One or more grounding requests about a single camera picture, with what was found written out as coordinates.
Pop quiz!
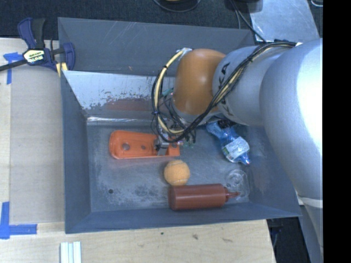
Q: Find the orange tennis ball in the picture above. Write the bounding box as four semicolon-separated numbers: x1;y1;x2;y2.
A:
163;159;191;186

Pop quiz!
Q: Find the orange flat plastic holder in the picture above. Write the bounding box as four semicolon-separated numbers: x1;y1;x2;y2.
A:
109;130;181;160

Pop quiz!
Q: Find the grey metal bin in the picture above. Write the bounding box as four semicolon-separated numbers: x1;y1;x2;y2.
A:
57;17;303;235

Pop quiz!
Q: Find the red-brown squeeze bottle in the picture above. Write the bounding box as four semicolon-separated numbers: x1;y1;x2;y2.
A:
168;183;241;211

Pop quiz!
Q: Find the clear plastic bottle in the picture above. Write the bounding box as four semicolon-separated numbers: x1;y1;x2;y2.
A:
206;121;251;166

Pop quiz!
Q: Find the clear glass cup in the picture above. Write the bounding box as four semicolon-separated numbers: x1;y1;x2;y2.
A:
225;169;251;200

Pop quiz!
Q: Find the pale wood board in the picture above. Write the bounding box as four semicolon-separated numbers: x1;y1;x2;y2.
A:
9;67;65;225

